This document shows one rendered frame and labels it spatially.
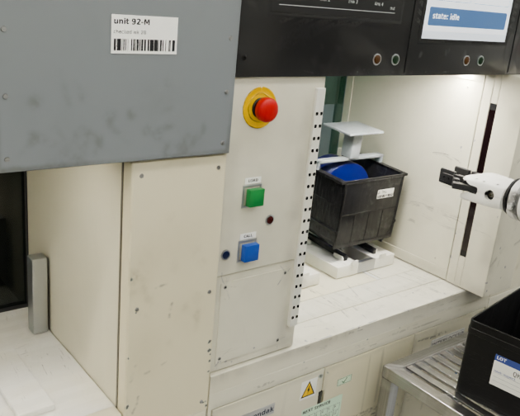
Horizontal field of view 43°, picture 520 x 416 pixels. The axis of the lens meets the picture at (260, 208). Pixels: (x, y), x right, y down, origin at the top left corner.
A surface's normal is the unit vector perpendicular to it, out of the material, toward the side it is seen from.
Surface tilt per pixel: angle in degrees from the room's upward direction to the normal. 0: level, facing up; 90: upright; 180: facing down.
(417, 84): 90
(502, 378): 90
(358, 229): 94
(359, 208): 94
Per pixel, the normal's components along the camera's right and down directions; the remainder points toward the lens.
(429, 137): -0.79, 0.13
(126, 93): 0.61, 0.30
